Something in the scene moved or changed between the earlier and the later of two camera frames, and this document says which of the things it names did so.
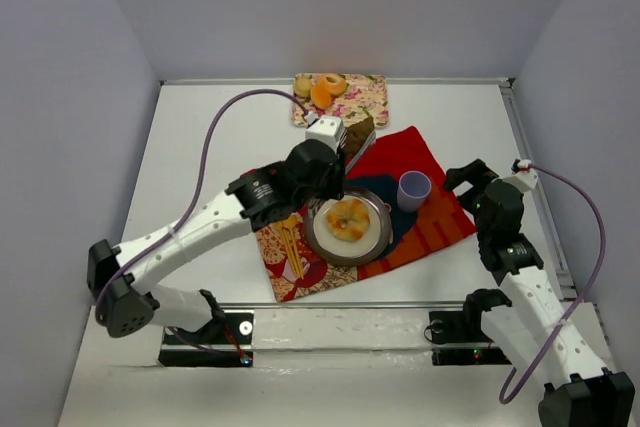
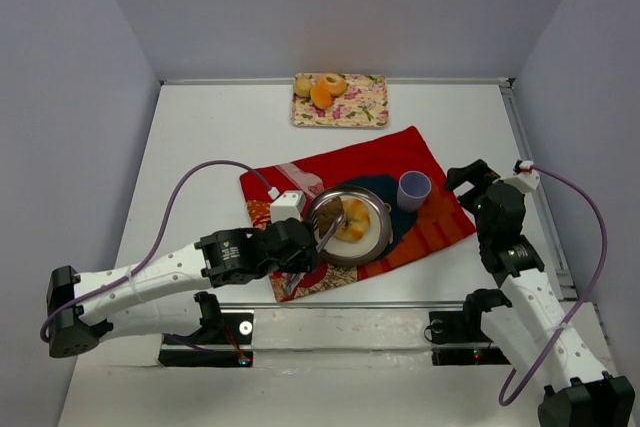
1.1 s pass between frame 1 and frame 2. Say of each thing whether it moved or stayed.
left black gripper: moved
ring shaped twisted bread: stayed
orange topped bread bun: stayed
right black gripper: stayed
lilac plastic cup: stayed
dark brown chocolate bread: moved
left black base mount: stayed
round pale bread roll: stayed
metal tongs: moved
